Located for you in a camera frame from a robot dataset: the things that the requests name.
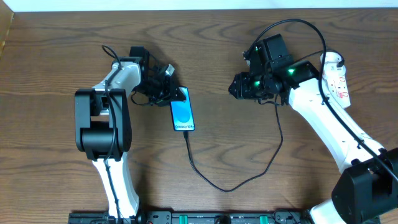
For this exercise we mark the white power strip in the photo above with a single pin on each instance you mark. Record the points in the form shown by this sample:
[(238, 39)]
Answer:
[(337, 86)]

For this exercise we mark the white USB wall charger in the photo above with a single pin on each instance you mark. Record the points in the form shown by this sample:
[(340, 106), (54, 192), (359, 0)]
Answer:
[(334, 62)]

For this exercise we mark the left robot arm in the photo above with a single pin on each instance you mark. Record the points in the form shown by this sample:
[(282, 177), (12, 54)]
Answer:
[(103, 127)]

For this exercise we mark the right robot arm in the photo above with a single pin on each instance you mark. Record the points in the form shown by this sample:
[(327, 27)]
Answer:
[(367, 187)]

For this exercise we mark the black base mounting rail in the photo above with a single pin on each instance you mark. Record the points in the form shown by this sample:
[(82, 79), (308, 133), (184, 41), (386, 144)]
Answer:
[(167, 217)]

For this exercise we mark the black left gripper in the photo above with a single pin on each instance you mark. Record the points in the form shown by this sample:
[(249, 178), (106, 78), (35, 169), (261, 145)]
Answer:
[(166, 90)]

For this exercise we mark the cardboard side panel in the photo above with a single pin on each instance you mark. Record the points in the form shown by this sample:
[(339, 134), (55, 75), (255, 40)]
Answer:
[(6, 18)]

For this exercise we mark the blue Galaxy smartphone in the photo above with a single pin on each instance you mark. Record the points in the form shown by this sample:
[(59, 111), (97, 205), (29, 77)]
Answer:
[(182, 115)]

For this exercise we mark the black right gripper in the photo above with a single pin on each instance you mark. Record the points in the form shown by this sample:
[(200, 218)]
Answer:
[(241, 86)]

